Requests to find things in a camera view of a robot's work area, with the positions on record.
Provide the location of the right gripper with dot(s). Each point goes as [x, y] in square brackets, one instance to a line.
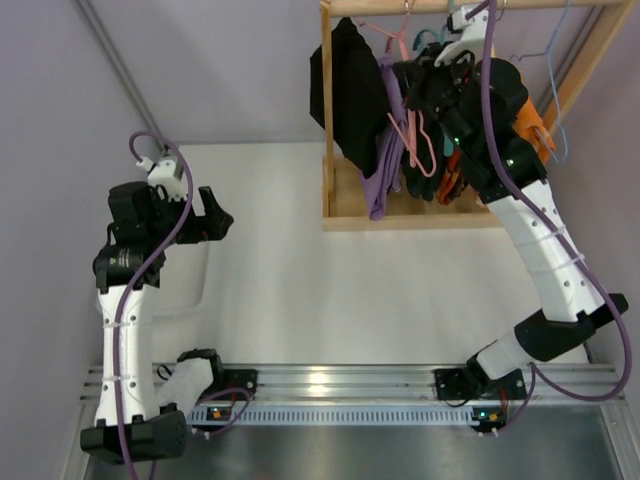
[420, 83]

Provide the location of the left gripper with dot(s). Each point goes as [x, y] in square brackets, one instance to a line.
[201, 223]

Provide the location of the pink wire hanger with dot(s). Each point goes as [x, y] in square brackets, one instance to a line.
[415, 121]

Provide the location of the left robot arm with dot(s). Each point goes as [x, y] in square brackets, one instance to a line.
[137, 421]

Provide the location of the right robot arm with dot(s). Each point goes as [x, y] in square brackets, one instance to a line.
[475, 103]

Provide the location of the teal plastic hanger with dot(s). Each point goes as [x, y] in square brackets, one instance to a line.
[427, 36]

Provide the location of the bright orange trousers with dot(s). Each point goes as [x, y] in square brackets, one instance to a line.
[529, 126]

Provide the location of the orange patterned trousers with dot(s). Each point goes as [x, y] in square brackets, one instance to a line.
[452, 182]

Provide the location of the purple trousers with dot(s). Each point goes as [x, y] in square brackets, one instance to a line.
[389, 147]

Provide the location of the white plastic basket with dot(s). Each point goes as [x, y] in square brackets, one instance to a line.
[182, 280]

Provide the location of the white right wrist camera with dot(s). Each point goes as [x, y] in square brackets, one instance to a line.
[470, 21]

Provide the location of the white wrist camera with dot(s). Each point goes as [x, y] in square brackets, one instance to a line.
[166, 175]
[470, 21]

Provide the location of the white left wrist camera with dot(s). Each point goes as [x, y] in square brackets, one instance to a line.
[166, 175]

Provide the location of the blue wire hanger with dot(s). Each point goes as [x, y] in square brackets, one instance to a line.
[547, 54]

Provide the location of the aluminium mounting rail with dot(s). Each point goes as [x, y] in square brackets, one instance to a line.
[397, 383]

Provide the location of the grey slotted cable duct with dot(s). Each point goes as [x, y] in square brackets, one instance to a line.
[340, 415]

